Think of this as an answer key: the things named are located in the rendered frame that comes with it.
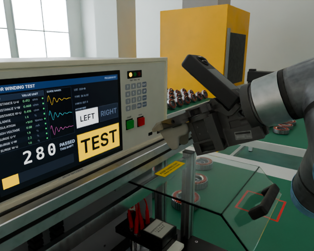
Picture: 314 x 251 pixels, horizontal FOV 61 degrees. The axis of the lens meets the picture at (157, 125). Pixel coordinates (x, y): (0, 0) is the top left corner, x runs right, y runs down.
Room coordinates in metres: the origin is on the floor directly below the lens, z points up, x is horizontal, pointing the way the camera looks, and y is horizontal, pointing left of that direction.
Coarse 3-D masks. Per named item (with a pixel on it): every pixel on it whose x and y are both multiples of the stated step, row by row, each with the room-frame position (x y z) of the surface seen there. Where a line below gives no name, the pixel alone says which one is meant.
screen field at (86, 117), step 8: (112, 104) 0.51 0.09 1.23; (80, 112) 0.45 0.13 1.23; (88, 112) 0.46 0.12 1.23; (96, 112) 0.48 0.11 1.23; (104, 112) 0.49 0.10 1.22; (112, 112) 0.51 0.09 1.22; (80, 120) 0.45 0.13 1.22; (88, 120) 0.46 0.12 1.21; (96, 120) 0.48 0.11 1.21; (104, 120) 0.49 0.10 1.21
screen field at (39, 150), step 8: (48, 144) 0.39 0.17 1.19; (56, 144) 0.41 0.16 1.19; (24, 152) 0.36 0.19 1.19; (32, 152) 0.37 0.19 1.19; (40, 152) 0.38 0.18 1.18; (48, 152) 0.39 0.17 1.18; (56, 152) 0.40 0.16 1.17; (24, 160) 0.36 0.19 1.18; (32, 160) 0.37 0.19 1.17; (40, 160) 0.38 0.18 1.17
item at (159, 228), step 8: (120, 224) 0.60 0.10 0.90; (128, 224) 0.60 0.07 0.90; (144, 224) 0.60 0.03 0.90; (152, 224) 0.57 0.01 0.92; (160, 224) 0.57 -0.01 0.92; (168, 224) 0.57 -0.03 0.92; (120, 232) 0.58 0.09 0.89; (128, 232) 0.57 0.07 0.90; (144, 232) 0.54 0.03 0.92; (152, 232) 0.54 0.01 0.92; (160, 232) 0.54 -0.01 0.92; (168, 232) 0.54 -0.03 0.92; (136, 240) 0.55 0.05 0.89; (144, 240) 0.54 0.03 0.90; (152, 240) 0.52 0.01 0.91; (160, 240) 0.51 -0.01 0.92; (168, 240) 0.53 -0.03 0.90; (136, 248) 0.59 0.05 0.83; (152, 248) 0.52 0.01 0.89; (160, 248) 0.51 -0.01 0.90; (168, 248) 0.53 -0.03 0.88; (176, 248) 0.53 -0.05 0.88
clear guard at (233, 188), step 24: (192, 168) 0.58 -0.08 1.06; (216, 168) 0.58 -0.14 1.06; (240, 168) 0.58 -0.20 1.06; (168, 192) 0.47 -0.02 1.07; (192, 192) 0.47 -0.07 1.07; (216, 192) 0.47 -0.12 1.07; (240, 192) 0.47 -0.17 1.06; (240, 216) 0.42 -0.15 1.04; (264, 216) 0.46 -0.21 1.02; (240, 240) 0.38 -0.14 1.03
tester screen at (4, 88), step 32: (0, 96) 0.35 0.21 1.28; (32, 96) 0.38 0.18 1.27; (64, 96) 0.42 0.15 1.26; (96, 96) 0.48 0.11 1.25; (0, 128) 0.34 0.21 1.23; (32, 128) 0.38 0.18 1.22; (64, 128) 0.42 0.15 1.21; (96, 128) 0.48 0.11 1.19; (0, 160) 0.33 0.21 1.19; (0, 192) 0.33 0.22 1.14
